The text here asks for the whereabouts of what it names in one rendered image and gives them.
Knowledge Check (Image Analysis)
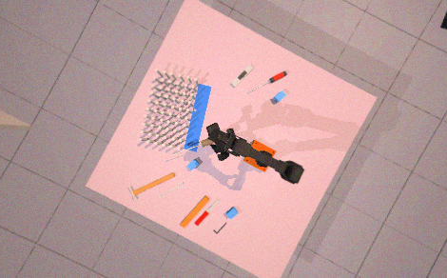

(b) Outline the orange-brown flat bar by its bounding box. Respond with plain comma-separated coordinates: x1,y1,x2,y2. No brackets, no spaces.
181,196,209,228

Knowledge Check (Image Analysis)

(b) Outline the blue cube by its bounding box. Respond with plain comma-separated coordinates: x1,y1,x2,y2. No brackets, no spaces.
273,90,286,103
187,159,200,170
226,206,238,219

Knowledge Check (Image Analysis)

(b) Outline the blue flat strip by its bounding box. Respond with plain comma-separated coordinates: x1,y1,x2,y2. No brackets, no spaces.
184,84,212,152

